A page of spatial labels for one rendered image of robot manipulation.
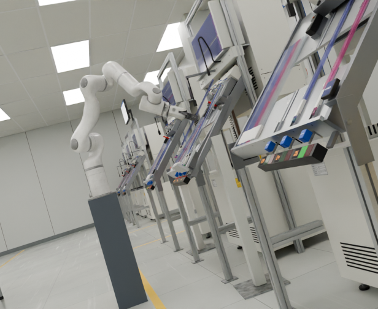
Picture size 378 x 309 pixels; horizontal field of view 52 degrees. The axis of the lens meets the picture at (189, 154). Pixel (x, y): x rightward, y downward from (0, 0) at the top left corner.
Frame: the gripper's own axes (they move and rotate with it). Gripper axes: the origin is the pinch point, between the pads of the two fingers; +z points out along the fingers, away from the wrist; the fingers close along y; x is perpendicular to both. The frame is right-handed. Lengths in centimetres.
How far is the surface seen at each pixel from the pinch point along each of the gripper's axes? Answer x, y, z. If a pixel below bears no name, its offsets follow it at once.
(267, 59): -58, 26, 39
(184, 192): 41, 122, 19
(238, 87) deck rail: -31.8, 22.9, 24.3
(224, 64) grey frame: -49, 35, 13
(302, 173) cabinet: 10, 26, 80
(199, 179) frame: 32.7, 13.0, 14.3
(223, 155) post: 18.0, -14.4, 19.5
